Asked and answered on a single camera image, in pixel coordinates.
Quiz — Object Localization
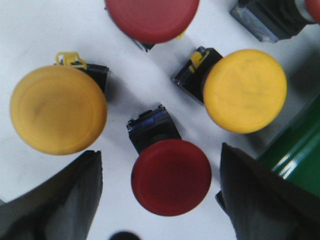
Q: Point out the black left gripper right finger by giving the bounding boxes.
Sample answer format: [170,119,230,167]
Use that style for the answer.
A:
[215,143,320,240]

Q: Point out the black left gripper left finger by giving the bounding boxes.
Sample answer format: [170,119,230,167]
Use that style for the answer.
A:
[0,150,103,240]

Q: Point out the red mushroom push button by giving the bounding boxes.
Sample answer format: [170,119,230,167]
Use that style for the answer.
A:
[126,105,212,217]
[105,0,200,45]

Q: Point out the yellow mushroom push button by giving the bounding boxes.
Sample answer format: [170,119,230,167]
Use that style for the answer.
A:
[173,46,288,134]
[10,51,110,155]

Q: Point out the green conveyor belt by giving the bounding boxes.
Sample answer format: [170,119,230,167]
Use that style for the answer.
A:
[257,94,320,196]

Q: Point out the black round object bottom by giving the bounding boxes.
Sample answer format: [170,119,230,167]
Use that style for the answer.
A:
[109,231,141,240]

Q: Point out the red push button lying sideways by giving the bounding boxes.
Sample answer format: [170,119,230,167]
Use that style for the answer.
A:
[230,0,320,43]

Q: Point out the red mushroom push button top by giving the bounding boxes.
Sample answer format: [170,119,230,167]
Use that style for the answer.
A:
[105,0,200,45]

